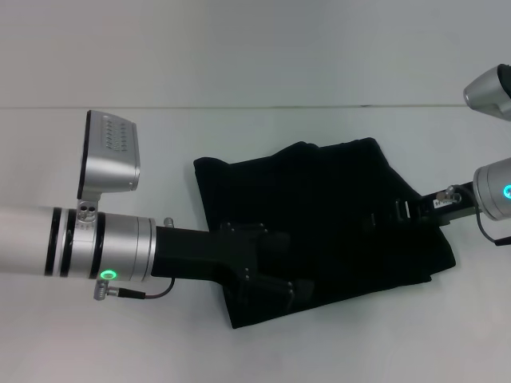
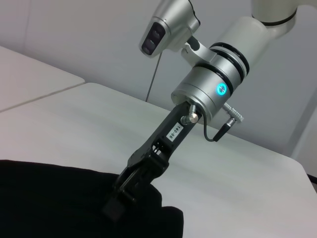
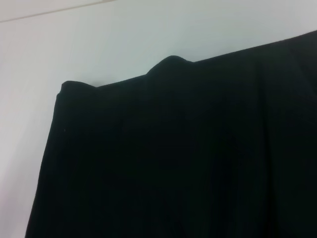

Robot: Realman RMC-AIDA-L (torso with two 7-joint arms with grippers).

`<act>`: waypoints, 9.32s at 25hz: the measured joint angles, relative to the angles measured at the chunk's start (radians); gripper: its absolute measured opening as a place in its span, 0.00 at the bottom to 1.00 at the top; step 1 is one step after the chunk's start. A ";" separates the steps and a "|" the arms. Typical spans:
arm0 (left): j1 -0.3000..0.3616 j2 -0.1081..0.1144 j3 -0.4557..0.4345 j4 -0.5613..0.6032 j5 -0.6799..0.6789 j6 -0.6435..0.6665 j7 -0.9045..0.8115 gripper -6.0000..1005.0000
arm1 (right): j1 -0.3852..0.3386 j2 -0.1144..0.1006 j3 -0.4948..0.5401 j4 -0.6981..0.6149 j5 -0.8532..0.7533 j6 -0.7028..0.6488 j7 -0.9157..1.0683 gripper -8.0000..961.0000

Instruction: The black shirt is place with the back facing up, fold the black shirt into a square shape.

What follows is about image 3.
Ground black t-shirt with FREE print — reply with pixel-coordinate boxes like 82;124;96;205
23;29;317;238

